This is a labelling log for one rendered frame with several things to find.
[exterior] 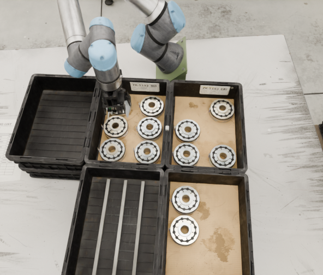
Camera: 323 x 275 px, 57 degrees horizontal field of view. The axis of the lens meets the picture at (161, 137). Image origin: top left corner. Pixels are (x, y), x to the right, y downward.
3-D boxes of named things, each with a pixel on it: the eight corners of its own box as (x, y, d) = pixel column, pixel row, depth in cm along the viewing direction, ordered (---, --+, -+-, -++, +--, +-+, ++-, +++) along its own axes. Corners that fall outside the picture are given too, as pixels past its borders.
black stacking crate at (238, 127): (170, 95, 136) (171, 80, 126) (235, 99, 135) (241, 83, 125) (165, 178, 119) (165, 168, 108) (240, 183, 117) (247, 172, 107)
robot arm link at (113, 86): (96, 65, 93) (122, 64, 93) (99, 74, 97) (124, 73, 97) (95, 84, 90) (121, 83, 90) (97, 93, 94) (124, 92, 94)
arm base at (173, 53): (159, 60, 153) (144, 51, 146) (179, 39, 145) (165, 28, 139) (165, 79, 143) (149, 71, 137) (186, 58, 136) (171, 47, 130)
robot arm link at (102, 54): (113, 34, 84) (116, 57, 80) (119, 60, 93) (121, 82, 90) (85, 37, 83) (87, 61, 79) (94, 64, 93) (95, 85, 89)
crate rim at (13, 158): (34, 76, 131) (31, 72, 128) (101, 79, 129) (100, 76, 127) (6, 161, 113) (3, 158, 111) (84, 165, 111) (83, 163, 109)
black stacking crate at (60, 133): (42, 89, 139) (33, 74, 129) (105, 93, 138) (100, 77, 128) (18, 169, 121) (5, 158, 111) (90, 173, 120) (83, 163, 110)
